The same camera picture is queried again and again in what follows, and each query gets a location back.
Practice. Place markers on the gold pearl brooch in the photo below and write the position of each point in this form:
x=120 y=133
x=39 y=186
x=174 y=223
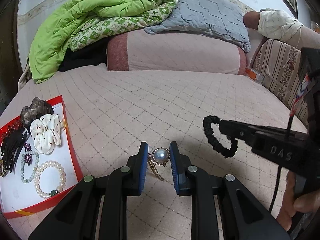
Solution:
x=160 y=156

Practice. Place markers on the grey quilted pillow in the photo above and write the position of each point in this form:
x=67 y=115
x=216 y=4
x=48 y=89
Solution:
x=207 y=12

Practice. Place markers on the pink quilted bed cover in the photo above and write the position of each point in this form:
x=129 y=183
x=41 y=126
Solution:
x=162 y=105

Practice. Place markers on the white cherry print scrunchie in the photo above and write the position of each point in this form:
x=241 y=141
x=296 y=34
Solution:
x=46 y=135

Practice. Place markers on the person's right hand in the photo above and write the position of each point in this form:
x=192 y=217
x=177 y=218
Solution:
x=287 y=205

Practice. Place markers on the black fringed hair accessory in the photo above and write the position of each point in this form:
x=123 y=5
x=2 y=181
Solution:
x=12 y=147

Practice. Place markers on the beige cloth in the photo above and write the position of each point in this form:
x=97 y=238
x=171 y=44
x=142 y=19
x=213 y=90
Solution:
x=23 y=80

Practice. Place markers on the green quilt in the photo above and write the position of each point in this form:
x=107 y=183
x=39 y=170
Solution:
x=75 y=17

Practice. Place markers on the striped floral cushion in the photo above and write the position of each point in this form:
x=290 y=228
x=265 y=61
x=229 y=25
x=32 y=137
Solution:
x=277 y=60

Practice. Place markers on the red cardboard box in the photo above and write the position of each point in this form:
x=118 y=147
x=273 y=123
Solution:
x=17 y=192

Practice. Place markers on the plastic bottle with orange label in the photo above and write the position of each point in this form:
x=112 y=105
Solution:
x=252 y=75

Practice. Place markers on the pink bolster pillow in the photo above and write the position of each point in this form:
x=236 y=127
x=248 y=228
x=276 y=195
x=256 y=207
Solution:
x=175 y=52

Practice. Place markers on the dark red beaded accessory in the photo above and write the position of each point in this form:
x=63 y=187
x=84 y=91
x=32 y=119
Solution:
x=11 y=127

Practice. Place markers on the reddish brown pillow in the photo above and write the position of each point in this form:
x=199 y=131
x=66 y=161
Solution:
x=250 y=20

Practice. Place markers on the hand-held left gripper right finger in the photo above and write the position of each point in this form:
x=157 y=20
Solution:
x=174 y=167

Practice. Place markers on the black cloth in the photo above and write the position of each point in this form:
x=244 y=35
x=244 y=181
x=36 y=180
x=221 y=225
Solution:
x=82 y=57

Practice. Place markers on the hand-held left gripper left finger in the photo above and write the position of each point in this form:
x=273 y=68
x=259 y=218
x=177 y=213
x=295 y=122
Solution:
x=143 y=165

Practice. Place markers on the person's arm white sleeve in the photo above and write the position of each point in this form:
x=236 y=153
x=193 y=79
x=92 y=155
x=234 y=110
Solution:
x=275 y=23

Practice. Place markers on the brown scrunchie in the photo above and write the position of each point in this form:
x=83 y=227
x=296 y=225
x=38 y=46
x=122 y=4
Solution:
x=32 y=112

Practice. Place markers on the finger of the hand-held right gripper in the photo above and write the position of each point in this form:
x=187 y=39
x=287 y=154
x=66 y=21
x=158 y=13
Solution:
x=237 y=131

